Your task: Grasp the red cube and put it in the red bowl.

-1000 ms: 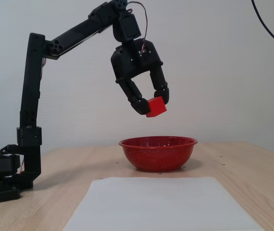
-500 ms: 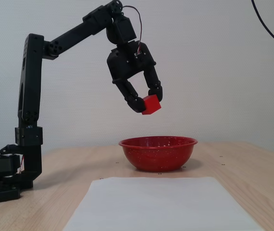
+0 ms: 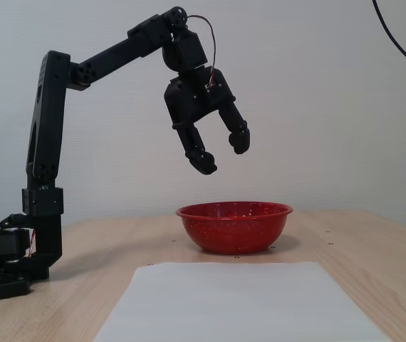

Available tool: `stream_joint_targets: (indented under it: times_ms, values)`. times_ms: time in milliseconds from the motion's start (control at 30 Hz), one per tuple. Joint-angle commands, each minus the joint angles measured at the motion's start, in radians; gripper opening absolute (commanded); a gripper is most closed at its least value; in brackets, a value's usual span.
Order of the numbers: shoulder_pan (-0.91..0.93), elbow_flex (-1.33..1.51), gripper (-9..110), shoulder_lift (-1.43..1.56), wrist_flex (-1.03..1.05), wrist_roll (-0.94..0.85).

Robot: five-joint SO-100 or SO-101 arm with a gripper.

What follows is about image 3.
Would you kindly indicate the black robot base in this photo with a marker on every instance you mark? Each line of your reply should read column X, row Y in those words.
column 7, row 263

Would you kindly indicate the red speckled enamel bowl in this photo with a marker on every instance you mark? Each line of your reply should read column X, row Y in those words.
column 235, row 233

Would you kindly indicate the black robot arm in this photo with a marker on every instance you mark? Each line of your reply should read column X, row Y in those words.
column 50, row 107

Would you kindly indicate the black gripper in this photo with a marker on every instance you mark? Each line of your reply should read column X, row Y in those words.
column 196, row 107

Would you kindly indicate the white paper sheet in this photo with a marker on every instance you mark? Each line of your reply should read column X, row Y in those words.
column 238, row 303

